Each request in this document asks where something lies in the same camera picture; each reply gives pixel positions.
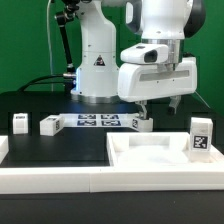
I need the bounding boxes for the white square table top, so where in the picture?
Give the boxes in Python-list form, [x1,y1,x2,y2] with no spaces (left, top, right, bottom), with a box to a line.
[107,132,224,168]

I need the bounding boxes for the white base tag plate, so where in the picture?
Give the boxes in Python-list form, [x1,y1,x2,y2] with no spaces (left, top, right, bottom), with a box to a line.
[62,113,135,128]

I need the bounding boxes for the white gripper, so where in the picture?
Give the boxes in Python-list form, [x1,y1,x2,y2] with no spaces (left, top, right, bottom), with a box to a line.
[118,57,197,120]

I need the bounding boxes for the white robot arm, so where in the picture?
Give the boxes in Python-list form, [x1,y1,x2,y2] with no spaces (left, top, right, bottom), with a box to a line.
[63,0,206,114]

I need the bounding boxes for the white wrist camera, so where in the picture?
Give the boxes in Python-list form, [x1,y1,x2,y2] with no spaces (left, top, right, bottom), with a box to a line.
[120,43,169,64]

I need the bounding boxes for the black cables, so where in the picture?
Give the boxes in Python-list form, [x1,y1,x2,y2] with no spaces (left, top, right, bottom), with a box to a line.
[18,73,76,93]

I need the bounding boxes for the white U-shaped obstacle fence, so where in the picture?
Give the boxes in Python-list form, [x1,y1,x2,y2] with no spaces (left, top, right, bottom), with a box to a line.
[0,134,224,195]

